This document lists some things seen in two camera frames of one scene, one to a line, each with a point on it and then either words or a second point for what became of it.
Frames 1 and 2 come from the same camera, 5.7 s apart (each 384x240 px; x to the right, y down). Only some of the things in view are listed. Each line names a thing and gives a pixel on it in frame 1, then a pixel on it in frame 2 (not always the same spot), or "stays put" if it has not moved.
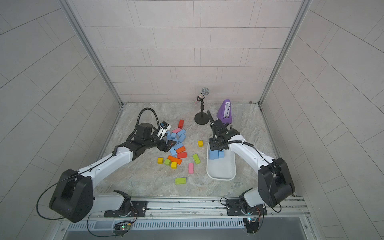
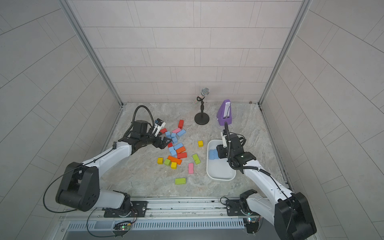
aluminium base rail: (205, 208) stays put
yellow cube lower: (173, 165) stays put
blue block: (211, 154) stays put
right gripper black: (212, 145) -> (220, 150)
